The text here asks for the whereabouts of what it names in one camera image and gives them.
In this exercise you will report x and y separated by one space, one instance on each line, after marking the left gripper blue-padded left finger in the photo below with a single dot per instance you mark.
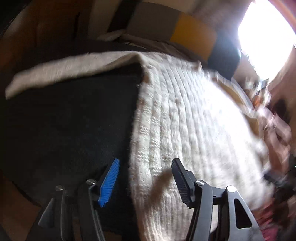
56 221

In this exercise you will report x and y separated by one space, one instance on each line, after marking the pink curtain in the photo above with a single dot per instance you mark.
283 85

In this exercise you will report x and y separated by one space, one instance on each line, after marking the cream knitted sweater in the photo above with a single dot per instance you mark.
181 112

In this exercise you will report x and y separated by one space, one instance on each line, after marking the grey yellow black cushion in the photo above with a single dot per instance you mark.
165 25

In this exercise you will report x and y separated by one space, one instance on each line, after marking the cluttered side shelf items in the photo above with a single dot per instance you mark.
257 91

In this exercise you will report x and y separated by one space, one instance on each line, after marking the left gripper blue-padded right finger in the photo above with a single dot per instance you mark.
219 214

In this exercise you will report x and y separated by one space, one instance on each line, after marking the grey blanket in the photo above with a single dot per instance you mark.
165 47

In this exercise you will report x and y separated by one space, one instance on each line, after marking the pink brown clothes pile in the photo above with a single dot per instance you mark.
274 132

